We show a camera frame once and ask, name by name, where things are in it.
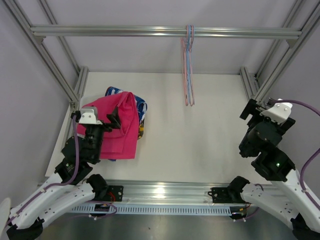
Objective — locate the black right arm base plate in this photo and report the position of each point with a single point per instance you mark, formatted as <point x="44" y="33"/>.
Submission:
<point x="220" y="195"/>

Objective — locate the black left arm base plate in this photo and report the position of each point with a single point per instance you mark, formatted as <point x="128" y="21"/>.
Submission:
<point x="113" y="192"/>

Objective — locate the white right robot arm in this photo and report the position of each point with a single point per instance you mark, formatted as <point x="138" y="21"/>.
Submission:
<point x="301" y="213"/>

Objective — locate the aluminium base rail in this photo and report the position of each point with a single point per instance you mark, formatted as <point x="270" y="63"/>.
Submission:
<point x="160" y="193"/>

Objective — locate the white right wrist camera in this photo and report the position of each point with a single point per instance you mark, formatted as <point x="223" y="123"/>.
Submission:
<point x="278" y="112"/>

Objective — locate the blue white patterned trousers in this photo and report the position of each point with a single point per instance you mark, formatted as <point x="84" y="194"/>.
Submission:
<point x="141" y="104"/>

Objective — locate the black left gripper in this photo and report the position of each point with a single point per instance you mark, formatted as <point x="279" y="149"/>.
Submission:
<point x="114" y="118"/>

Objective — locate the olive yellow camouflage trousers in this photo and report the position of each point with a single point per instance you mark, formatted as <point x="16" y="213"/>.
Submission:
<point x="141" y="131"/>

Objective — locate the aluminium hanging rail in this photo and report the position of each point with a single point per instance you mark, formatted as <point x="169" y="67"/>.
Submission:
<point x="165" y="31"/>

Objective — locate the pink trousers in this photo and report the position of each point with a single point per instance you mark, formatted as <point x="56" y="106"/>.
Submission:
<point x="118" y="144"/>

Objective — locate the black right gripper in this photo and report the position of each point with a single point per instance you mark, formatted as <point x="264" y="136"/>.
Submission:
<point x="251" y="107"/>

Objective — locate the light blue wire hanger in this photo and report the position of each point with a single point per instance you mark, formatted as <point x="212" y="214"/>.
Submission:
<point x="186" y="59"/>

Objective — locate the blue hanger of camouflage trousers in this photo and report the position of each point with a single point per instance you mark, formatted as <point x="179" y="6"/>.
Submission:
<point x="190" y="40"/>

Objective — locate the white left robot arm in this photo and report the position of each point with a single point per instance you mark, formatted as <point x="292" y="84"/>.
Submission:
<point x="27" y="220"/>

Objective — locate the white slotted cable duct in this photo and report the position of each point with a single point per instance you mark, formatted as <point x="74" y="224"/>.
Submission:
<point x="157" y="209"/>

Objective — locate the white plastic basket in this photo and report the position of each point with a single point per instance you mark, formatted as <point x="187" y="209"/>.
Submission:
<point x="84" y="101"/>

